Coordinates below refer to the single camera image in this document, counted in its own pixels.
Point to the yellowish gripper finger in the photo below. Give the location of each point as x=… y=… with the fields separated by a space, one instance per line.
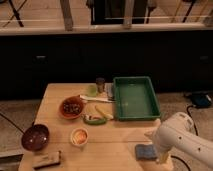
x=150 y=134

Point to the blue sponge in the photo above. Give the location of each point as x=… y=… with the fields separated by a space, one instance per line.
x=143 y=151

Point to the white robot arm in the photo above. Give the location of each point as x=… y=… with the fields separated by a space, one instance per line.
x=175 y=132

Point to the green plastic tray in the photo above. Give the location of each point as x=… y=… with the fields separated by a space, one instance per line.
x=135 y=99

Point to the yellow toy corn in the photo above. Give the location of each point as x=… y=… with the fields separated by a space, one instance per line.
x=104 y=113

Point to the dark blue floor device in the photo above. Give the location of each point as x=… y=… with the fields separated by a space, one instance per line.
x=201 y=100

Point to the grey small packet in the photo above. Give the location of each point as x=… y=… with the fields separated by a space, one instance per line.
x=109 y=90

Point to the small white orange cup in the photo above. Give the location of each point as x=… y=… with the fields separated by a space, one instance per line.
x=79 y=137

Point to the small metal cup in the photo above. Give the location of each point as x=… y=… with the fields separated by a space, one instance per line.
x=100 y=83

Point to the orange bowl with food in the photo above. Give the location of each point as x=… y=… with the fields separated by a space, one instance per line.
x=71 y=108

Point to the brown block eraser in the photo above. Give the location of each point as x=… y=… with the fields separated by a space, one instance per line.
x=46 y=160

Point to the dark purple bowl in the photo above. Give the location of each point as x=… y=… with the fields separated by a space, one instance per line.
x=35 y=138

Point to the white handled knife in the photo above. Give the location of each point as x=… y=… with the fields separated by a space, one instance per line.
x=95 y=99

